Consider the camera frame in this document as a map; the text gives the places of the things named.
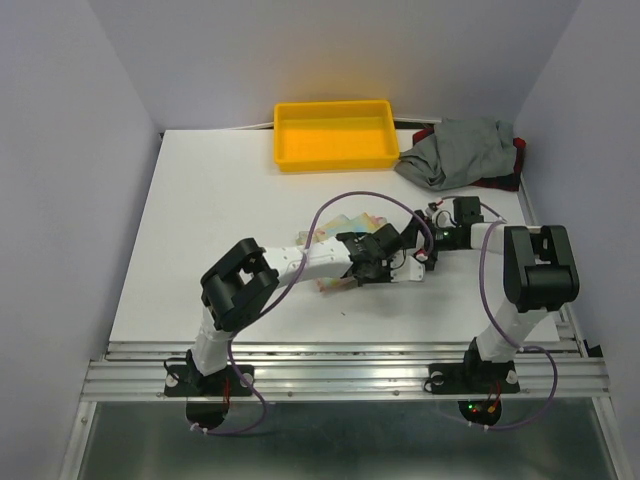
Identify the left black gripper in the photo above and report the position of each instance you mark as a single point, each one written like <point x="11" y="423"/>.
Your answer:
<point x="385" y="278"/>

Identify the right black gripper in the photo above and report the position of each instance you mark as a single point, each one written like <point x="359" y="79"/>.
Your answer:
<point x="425" y="220"/>

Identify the pastel patterned cloth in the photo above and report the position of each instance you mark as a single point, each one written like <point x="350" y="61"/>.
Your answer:
<point x="361" y="224"/>

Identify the red black plaid skirt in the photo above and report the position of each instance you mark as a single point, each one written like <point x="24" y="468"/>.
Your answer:
<point x="509" y="183"/>

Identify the grey skirt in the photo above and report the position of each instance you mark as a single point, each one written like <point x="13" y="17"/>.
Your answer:
<point x="458" y="153"/>

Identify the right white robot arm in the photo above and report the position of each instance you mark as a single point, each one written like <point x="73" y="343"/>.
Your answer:
<point x="539" y="276"/>

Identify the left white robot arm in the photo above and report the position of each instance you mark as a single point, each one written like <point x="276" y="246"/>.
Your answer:
<point x="237" y="289"/>

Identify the yellow plastic bin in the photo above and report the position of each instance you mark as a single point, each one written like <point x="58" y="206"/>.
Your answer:
<point x="334" y="136"/>

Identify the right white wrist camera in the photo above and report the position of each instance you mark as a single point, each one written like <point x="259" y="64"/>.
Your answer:
<point x="439" y="215"/>

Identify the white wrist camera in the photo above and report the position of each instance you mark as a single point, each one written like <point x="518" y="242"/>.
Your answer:
<point x="405" y="268"/>
<point x="439" y="215"/>

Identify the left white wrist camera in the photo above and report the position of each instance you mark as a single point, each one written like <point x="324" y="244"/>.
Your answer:
<point x="405" y="268"/>

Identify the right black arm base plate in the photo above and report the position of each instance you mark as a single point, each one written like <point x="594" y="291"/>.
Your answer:
<point x="459" y="379"/>

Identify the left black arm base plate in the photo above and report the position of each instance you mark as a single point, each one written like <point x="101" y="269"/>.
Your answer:
<point x="184" y="380"/>

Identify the aluminium frame rail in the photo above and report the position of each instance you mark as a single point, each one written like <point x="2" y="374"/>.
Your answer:
<point x="342" y="373"/>

